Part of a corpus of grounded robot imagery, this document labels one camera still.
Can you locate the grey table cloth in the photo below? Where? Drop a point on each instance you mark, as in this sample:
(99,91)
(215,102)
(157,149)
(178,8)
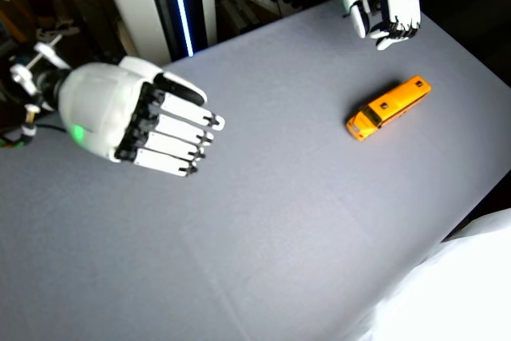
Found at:
(255,197)

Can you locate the small white device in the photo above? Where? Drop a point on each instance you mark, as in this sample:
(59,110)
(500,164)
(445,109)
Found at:
(56,31)

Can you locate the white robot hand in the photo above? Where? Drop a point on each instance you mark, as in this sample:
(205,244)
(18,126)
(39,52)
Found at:
(100,105)
(393,5)

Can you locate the white column with blue light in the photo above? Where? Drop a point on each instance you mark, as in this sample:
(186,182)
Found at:
(135,5)

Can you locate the yellow toy school bus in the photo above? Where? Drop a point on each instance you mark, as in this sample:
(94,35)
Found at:
(389,107)

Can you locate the white fabric sheet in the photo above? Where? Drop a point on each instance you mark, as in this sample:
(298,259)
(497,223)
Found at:
(451,289)

